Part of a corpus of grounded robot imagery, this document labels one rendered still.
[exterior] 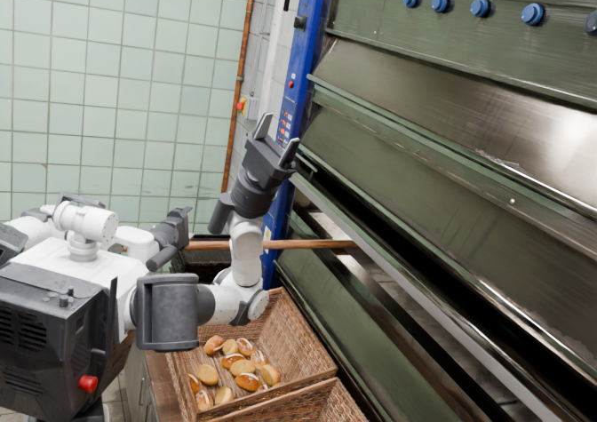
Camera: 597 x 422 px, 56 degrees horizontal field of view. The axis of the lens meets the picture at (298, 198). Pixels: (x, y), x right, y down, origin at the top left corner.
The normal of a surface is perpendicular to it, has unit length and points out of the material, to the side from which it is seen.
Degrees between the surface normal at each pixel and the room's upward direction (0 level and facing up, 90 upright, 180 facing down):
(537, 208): 90
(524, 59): 90
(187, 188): 90
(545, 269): 70
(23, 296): 0
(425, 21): 90
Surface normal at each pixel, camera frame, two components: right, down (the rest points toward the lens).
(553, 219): -0.91, -0.03
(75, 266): 0.18, -0.93
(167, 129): 0.37, 0.37
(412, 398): -0.80, -0.34
